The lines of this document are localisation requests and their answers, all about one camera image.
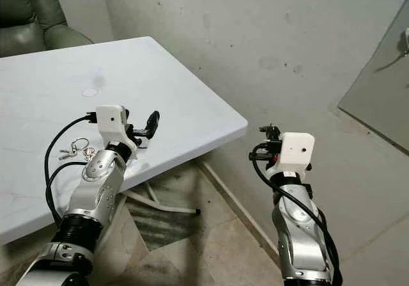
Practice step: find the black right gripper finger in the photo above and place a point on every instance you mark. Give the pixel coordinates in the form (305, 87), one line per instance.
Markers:
(257, 154)
(270, 131)

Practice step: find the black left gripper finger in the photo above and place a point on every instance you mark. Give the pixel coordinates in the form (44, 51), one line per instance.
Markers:
(153, 123)

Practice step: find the keys with black fob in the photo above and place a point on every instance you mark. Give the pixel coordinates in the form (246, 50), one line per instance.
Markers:
(142, 143)

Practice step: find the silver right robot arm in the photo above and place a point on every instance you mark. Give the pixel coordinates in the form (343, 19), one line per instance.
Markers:
(300, 228)

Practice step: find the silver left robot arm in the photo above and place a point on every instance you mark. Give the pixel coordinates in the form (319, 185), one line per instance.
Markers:
(99, 190)

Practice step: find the white plastic folding table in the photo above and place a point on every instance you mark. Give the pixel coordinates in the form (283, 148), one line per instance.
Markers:
(166, 81)

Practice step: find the green leather sofa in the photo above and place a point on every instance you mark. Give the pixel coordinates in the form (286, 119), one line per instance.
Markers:
(38, 17)

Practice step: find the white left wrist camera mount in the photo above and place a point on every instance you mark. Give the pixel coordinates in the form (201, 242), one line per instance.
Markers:
(112, 121)

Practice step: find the grey glass wall panel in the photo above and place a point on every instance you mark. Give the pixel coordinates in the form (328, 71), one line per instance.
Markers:
(380, 87)

